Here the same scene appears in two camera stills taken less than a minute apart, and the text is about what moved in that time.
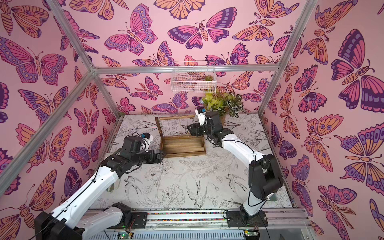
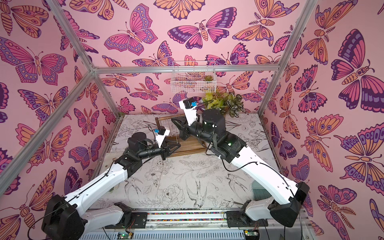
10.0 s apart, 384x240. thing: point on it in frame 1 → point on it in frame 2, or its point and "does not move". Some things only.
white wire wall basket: [193, 77] does not move
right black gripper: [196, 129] → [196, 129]
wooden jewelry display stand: [175, 139] does not move
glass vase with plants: [224, 103] does not move
